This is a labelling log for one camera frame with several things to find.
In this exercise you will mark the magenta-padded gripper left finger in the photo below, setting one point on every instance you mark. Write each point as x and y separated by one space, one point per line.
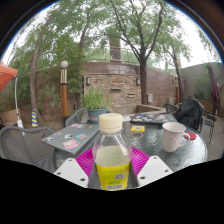
71 171

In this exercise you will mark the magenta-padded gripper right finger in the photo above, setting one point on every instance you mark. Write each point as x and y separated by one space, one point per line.
153 170

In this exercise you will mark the clear bottle with yellow label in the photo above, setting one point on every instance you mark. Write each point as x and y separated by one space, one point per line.
112 160

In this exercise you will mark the white ceramic mug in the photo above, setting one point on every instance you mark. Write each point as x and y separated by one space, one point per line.
171 136

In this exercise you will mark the small yellow card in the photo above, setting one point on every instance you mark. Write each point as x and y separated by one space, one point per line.
137 128

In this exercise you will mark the black laptop with stickers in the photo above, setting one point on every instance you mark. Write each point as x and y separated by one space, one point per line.
153 118

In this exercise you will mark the white sticker sheet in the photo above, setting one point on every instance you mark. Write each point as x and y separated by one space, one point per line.
126 118

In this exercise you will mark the blue and yellow striped cone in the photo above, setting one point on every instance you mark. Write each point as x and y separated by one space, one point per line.
34 118

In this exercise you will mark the black jacket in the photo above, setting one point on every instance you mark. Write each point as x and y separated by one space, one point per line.
190 111

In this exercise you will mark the green plant in blue pot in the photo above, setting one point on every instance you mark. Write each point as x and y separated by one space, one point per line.
95 103

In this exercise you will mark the leaning brown-trunked tree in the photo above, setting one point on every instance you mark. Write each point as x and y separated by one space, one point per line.
33 83

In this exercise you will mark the closed maroon patio umbrella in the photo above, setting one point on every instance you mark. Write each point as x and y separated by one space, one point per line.
213 88

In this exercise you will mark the orange patio umbrella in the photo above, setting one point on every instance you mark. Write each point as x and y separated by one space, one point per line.
6 74

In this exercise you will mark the slender tree by wall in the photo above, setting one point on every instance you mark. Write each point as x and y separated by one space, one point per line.
179 78

